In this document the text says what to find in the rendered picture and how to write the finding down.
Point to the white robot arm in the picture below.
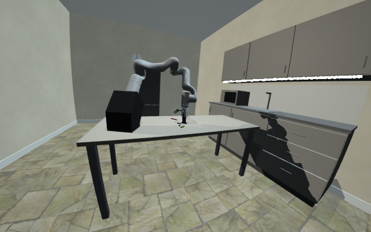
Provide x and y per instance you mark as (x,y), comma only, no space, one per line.
(172,63)

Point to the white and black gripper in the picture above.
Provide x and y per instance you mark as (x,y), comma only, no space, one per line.
(184,114)

